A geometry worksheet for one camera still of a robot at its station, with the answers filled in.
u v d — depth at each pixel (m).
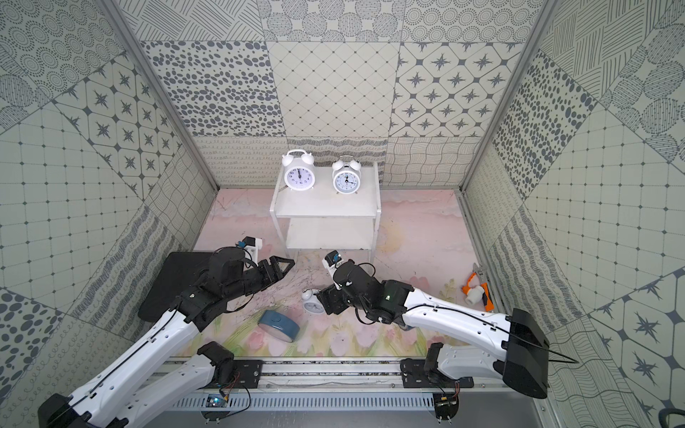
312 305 0.82
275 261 0.68
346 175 0.69
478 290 0.88
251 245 0.70
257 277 0.65
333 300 0.64
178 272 0.88
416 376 0.73
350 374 0.76
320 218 0.71
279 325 0.71
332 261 0.65
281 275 0.67
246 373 0.74
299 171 0.70
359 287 0.55
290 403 0.70
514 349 0.40
